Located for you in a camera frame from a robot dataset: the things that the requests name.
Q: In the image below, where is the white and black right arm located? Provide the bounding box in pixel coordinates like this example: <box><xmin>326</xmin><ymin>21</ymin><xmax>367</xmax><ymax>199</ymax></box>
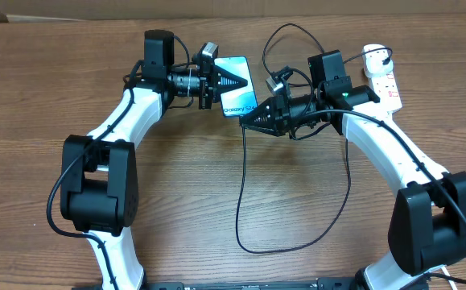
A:
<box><xmin>240</xmin><ymin>50</ymin><xmax>466</xmax><ymax>289</ymax></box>

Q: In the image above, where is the blue-framed smartphone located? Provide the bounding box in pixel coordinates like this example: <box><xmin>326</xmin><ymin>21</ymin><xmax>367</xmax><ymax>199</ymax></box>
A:
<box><xmin>214</xmin><ymin>56</ymin><xmax>258</xmax><ymax>118</ymax></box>

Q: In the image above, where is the white power strip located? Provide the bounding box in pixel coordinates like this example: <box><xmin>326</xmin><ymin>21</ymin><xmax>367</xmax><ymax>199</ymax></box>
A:
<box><xmin>369</xmin><ymin>72</ymin><xmax>402</xmax><ymax>114</ymax></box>

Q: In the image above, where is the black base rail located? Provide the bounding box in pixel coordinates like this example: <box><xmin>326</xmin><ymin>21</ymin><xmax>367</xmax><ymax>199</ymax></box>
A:
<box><xmin>71</xmin><ymin>276</ymin><xmax>362</xmax><ymax>290</ymax></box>

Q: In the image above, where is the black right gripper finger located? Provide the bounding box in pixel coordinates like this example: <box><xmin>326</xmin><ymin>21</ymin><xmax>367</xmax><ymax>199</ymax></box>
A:
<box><xmin>240</xmin><ymin>97</ymin><xmax>275</xmax><ymax>126</ymax></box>
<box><xmin>241</xmin><ymin>124</ymin><xmax>281</xmax><ymax>137</ymax></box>

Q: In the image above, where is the black charging cable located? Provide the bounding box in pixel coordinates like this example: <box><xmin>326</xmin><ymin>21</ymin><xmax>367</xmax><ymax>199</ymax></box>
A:
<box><xmin>234</xmin><ymin>23</ymin><xmax>394</xmax><ymax>255</ymax></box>

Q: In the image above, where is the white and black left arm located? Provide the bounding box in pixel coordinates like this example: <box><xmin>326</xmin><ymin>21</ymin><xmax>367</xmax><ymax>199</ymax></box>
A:
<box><xmin>46</xmin><ymin>30</ymin><xmax>255</xmax><ymax>289</ymax></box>

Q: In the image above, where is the white charger plug adapter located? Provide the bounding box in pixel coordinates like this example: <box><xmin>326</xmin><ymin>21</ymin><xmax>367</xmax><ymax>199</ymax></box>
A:
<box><xmin>362</xmin><ymin>43</ymin><xmax>394</xmax><ymax>78</ymax></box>

